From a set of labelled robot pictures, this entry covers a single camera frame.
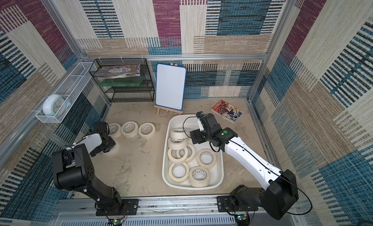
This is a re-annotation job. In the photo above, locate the white wire wall basket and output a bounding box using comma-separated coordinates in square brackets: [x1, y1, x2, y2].
[36, 62, 92, 124]

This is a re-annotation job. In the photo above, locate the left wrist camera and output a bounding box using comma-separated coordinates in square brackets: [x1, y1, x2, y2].
[92, 122, 110, 135]

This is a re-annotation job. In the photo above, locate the white alarm clock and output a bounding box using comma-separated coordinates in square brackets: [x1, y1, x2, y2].
[42, 94, 71, 118]

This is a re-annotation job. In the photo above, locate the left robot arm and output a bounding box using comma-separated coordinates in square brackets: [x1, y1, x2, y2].
[51, 133, 139, 219]

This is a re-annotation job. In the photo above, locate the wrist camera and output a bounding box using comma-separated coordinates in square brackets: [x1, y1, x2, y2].
[196, 111, 221, 134]
[92, 122, 110, 135]

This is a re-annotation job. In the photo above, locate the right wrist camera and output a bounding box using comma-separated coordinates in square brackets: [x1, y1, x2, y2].
[196, 111, 221, 134]

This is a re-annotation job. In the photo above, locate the black wire shelf rack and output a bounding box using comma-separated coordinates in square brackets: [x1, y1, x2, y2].
[89, 58, 155, 103]

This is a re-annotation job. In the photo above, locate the colourful magazine on shelf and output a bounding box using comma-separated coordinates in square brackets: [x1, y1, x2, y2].
[93, 64, 141, 79]

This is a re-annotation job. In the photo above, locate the white plastic storage box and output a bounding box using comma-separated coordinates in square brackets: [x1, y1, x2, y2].
[162, 115, 224, 191]

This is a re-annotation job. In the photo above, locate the blue framed whiteboard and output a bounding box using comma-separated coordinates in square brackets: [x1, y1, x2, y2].
[155, 64, 187, 111]

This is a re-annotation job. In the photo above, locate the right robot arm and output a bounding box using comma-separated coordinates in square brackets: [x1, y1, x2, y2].
[189, 128, 299, 220]

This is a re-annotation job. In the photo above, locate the green book on shelf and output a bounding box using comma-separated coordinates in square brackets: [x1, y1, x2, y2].
[99, 77, 144, 87]

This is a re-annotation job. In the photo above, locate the red manga book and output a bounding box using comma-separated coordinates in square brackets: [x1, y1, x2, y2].
[211, 100, 243, 124]

